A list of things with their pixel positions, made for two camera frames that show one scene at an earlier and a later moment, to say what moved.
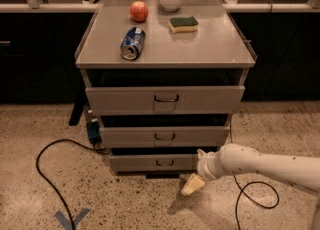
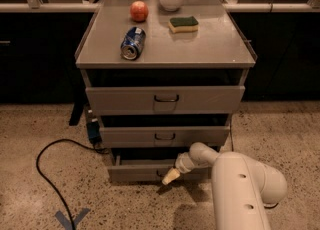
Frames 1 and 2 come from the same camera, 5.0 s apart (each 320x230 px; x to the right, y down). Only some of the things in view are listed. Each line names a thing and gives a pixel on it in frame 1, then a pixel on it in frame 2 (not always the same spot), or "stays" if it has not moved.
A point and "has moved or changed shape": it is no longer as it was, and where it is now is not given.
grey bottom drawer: [154, 162] has moved or changed shape
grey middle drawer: [164, 136] stays
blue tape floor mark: [67, 224] stays
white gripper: [205, 166] to [181, 164]
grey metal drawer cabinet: [163, 74] stays
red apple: [139, 11] stays
